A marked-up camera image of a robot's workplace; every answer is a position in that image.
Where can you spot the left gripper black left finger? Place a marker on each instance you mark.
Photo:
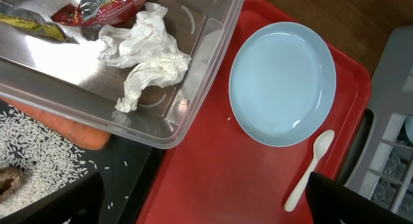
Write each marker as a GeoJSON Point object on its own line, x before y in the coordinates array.
{"type": "Point", "coordinates": [78, 202]}

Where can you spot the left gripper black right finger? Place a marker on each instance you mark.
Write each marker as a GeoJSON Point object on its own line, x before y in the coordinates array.
{"type": "Point", "coordinates": [330, 202]}

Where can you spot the orange carrot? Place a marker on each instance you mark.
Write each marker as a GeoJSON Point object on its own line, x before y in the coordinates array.
{"type": "Point", "coordinates": [79, 134]}

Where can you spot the brown food scrap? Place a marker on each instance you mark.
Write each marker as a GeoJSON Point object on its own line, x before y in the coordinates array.
{"type": "Point", "coordinates": [11, 180]}

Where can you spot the white tissue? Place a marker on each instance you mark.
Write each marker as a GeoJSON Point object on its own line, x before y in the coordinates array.
{"type": "Point", "coordinates": [149, 50]}

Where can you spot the yellow snack wrapper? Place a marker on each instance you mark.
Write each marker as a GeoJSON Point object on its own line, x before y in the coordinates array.
{"type": "Point", "coordinates": [30, 17]}

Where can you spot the red snack wrapper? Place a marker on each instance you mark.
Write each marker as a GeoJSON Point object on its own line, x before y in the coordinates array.
{"type": "Point", "coordinates": [97, 12]}

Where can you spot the black food waste tray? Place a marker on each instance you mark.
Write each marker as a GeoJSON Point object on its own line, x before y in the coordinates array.
{"type": "Point", "coordinates": [126, 189]}

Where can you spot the grey dishwasher rack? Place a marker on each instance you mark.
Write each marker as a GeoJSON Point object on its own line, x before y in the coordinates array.
{"type": "Point", "coordinates": [383, 172]}

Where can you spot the white rice pile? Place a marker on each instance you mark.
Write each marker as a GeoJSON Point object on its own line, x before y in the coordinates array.
{"type": "Point", "coordinates": [47, 160]}

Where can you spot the white plastic spoon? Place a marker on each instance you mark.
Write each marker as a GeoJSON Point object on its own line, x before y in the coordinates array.
{"type": "Point", "coordinates": [320, 148]}

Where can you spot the red plastic tray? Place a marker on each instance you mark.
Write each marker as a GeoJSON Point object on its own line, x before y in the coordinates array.
{"type": "Point", "coordinates": [218, 174]}

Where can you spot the clear plastic bin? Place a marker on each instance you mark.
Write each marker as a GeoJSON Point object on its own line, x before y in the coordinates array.
{"type": "Point", "coordinates": [68, 79]}

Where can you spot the light blue plate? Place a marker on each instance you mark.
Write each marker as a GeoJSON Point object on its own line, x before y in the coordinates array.
{"type": "Point", "coordinates": [282, 84]}

